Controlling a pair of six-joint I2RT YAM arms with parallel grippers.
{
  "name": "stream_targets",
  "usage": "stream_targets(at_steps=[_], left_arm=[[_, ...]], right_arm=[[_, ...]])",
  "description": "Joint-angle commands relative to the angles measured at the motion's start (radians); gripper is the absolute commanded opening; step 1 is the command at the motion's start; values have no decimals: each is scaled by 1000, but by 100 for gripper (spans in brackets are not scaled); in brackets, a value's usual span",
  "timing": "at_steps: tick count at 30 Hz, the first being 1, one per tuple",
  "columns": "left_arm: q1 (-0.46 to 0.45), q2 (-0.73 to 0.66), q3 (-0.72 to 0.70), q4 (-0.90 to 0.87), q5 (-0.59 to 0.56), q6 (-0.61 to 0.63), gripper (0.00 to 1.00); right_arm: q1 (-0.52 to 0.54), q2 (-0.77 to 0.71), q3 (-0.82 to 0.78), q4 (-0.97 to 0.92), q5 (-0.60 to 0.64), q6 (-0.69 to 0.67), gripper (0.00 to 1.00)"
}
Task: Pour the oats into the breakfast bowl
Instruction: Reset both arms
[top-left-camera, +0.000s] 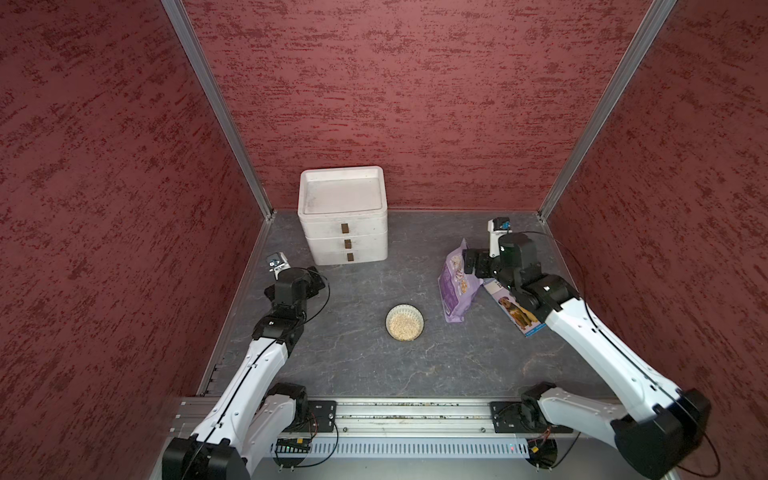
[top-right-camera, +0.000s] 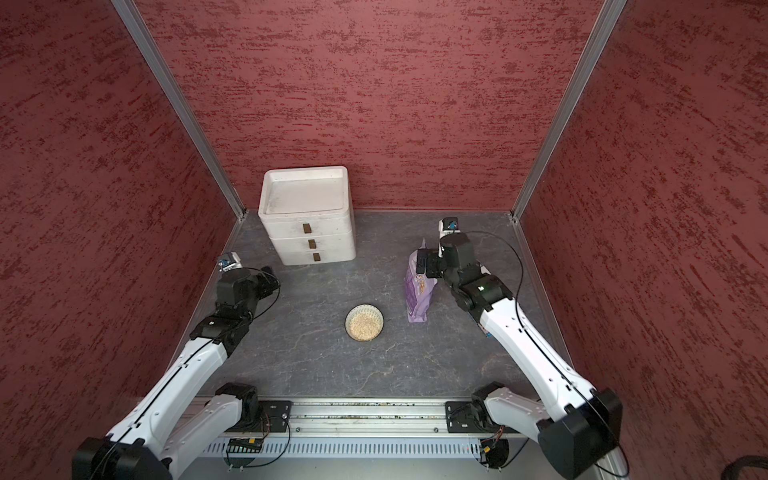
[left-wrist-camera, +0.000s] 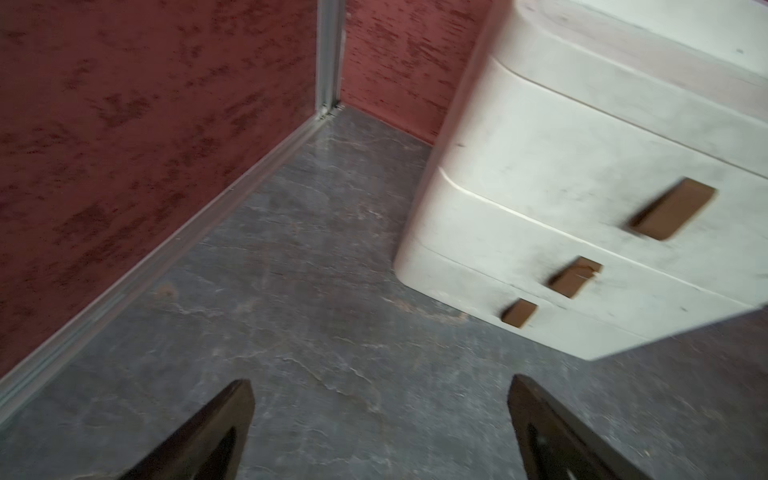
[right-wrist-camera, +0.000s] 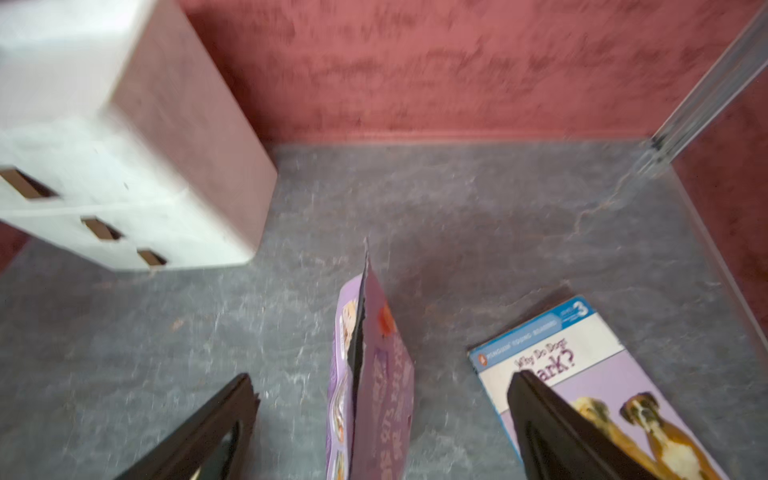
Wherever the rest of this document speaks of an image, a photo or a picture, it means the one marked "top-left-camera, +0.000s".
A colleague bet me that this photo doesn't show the dog book Why Dogs Bark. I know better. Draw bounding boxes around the dog book Why Dogs Bark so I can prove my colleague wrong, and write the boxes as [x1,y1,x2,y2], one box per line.
[484,279,545,337]

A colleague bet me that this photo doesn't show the left corner aluminium post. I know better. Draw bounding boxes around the left corner aluminium post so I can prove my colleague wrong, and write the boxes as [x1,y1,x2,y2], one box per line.
[161,0,274,221]

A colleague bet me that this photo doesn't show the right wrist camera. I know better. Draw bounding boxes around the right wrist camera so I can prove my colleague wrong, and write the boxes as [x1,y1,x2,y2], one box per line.
[487,217,511,258]

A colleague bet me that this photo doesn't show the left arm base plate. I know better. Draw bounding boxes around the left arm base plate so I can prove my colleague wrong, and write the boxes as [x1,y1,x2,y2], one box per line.
[284,400,337,435]

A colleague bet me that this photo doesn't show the right controller board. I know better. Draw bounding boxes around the right controller board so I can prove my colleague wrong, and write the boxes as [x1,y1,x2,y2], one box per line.
[527,438,559,470]

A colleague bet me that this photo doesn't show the controller board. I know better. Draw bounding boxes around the controller board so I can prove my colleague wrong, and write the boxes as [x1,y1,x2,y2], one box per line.
[274,438,312,456]
[527,438,559,470]

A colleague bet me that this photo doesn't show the green patterned breakfast bowl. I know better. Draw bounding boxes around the green patterned breakfast bowl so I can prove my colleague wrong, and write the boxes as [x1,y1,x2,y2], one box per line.
[385,304,424,341]

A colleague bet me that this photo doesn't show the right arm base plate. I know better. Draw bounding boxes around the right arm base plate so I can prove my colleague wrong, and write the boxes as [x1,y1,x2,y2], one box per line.
[489,401,574,435]

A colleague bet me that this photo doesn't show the purple oats bag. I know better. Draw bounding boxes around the purple oats bag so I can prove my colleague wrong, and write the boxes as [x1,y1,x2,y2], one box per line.
[438,239,483,323]

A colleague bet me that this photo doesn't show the right corner aluminium post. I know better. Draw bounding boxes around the right corner aluminium post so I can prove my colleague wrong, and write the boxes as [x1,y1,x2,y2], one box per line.
[538,0,677,225]

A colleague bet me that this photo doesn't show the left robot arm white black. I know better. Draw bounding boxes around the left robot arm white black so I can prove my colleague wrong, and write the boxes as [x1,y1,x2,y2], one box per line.
[161,267,330,479]

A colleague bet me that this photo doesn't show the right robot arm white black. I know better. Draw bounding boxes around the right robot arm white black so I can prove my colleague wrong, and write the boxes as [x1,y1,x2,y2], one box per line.
[461,232,711,479]

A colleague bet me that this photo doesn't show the aluminium mounting rail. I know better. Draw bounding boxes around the aluminium mounting rail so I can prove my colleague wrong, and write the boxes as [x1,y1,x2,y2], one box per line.
[170,395,658,438]

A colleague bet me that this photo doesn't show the corner aluminium post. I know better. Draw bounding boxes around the corner aluminium post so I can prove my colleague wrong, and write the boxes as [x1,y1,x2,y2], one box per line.
[538,0,677,225]
[161,0,274,221]

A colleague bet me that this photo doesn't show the perforated cable duct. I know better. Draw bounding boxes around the perforated cable duct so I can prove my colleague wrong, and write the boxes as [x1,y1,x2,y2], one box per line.
[277,437,528,460]

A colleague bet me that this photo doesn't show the left controller board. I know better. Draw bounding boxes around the left controller board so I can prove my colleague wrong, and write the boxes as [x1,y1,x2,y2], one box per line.
[274,438,312,456]

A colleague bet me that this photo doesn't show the white three-drawer storage box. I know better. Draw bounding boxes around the white three-drawer storage box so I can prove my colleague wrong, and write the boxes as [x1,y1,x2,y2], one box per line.
[297,166,389,266]

